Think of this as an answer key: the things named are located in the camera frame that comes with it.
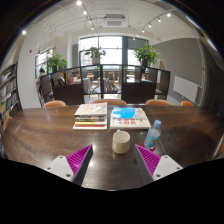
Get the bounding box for clear water bottle blue cap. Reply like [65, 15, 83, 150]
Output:
[143, 119, 163, 151]

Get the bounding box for bushy potted plant by window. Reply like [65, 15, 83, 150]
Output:
[44, 53, 68, 73]

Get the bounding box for large book blue cover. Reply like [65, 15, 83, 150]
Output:
[109, 106, 152, 130]

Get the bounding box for person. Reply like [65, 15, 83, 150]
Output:
[37, 67, 47, 86]

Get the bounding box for tall wall bookshelf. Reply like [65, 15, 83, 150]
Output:
[0, 61, 23, 134]

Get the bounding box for small potted plant white pot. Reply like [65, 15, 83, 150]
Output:
[83, 46, 107, 65]

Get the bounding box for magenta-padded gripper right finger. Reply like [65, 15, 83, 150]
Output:
[133, 143, 184, 187]

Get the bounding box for orange chairs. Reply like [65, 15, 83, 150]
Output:
[43, 98, 196, 108]

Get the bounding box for large potted plant dark pot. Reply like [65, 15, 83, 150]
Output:
[132, 44, 160, 67]

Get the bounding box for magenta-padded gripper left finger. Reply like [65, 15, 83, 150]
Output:
[44, 143, 94, 187]

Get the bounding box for dark open shelf unit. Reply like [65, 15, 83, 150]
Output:
[39, 63, 172, 106]

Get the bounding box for stack of books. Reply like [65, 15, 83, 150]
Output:
[72, 101, 109, 131]

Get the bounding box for ceiling air conditioner unit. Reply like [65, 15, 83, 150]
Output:
[102, 13, 129, 28]

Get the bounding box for white wall panel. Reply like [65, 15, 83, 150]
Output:
[172, 75, 200, 104]

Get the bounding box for ceiling lights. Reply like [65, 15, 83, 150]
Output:
[21, 0, 173, 36]

